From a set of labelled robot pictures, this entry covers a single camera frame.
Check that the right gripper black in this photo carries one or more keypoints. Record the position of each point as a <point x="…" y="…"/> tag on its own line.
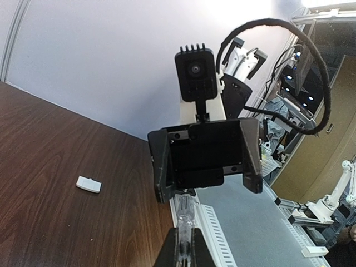
<point x="202" y="154"/>

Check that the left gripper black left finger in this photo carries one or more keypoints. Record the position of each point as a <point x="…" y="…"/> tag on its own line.
<point x="167" y="256"/>

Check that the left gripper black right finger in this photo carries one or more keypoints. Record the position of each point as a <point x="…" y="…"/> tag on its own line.
<point x="200" y="254"/>

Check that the clear handle screwdriver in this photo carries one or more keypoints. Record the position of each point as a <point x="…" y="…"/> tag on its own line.
<point x="185" y="224"/>

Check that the white battery cover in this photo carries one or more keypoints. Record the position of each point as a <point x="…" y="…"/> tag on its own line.
<point x="88" y="184"/>

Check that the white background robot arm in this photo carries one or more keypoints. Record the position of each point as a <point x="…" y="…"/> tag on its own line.
<point x="313" y="216"/>

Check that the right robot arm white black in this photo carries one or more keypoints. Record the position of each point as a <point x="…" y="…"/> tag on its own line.
<point x="233" y="93"/>

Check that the front aluminium rail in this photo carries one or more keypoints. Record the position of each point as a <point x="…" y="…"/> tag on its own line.
<point x="246" y="229"/>

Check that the left aluminium frame post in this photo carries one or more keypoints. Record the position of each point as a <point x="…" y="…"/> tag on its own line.
<point x="12" y="15"/>

